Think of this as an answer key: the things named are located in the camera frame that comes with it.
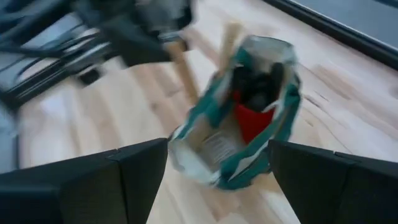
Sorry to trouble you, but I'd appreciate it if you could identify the beige green canvas gardening bag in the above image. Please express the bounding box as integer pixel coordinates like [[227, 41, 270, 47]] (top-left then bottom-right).
[[167, 34, 303, 191]]

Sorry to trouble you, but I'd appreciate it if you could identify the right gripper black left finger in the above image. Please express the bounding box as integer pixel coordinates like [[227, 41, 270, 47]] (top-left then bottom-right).
[[0, 138, 169, 224]]

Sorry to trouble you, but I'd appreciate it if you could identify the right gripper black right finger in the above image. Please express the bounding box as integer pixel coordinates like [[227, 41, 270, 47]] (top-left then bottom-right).
[[269, 139, 398, 224]]

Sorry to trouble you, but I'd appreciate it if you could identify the wide steel trowel wooden handle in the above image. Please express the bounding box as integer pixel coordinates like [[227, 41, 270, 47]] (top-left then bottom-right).
[[217, 21, 244, 77]]

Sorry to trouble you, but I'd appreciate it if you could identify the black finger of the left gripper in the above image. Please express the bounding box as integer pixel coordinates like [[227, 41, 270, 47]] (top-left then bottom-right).
[[101, 15, 175, 68]]

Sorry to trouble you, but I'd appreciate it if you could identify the red and black gardening glove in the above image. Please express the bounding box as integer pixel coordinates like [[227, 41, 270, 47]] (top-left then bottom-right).
[[231, 62, 285, 144]]

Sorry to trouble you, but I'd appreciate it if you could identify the narrow steel trowel wooden handle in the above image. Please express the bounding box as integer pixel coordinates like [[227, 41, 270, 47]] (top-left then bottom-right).
[[164, 40, 200, 105]]

